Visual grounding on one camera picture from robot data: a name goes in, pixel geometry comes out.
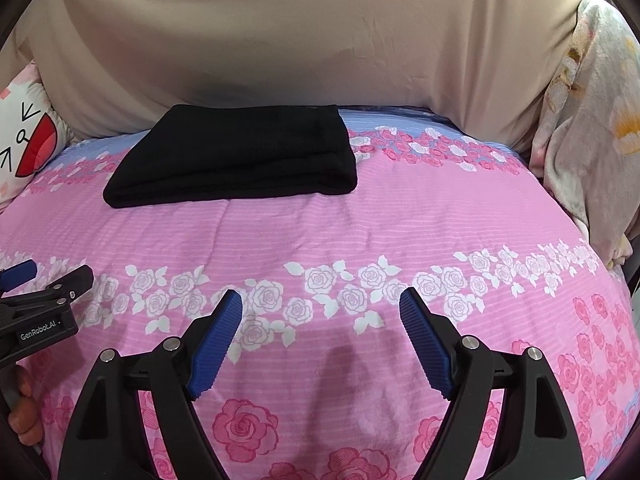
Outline black pants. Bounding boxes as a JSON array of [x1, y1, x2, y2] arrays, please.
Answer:
[[103, 104, 357, 209]]

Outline person's left hand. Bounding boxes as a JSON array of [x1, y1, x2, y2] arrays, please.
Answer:
[[9, 365, 43, 446]]

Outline white cat face pillow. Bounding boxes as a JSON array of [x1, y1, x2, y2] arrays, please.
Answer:
[[0, 62, 70, 210]]

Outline pink rose bed quilt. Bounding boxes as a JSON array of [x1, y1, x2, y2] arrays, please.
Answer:
[[1, 112, 639, 479]]

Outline floral cream blanket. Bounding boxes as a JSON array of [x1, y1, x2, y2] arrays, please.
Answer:
[[529, 0, 639, 268]]

